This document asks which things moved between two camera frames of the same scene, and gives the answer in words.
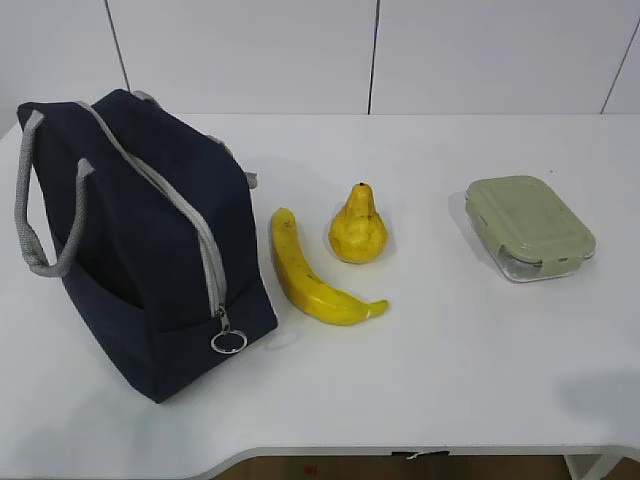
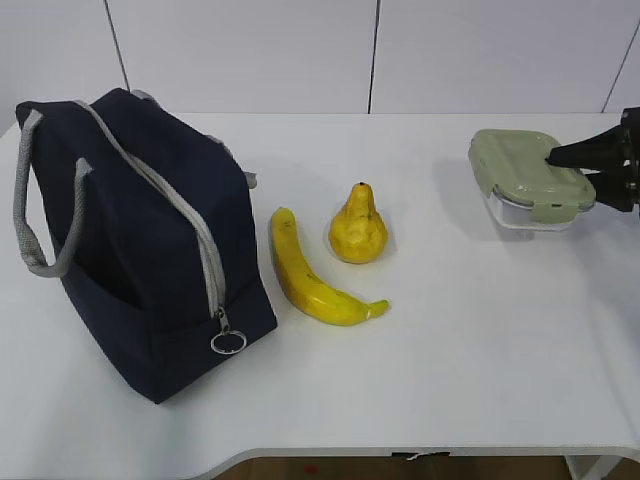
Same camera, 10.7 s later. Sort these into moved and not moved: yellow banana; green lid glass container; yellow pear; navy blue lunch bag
Moved: green lid glass container
Not moved: navy blue lunch bag; yellow pear; yellow banana
